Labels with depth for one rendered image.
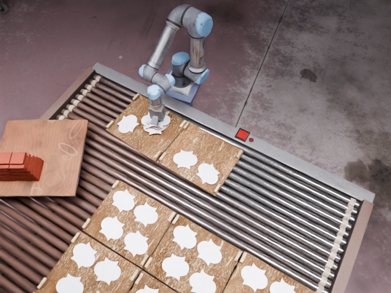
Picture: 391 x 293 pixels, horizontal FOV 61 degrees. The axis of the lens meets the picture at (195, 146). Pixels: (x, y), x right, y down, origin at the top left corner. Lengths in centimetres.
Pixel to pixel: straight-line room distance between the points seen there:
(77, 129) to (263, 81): 216
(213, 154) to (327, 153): 154
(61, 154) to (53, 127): 21
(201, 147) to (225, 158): 17
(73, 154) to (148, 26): 246
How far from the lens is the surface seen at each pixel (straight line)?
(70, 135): 217
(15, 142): 228
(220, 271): 188
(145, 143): 215
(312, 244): 202
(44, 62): 414
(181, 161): 205
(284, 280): 193
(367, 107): 382
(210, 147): 211
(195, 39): 198
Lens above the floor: 280
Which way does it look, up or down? 62 degrees down
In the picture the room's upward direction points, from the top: straight up
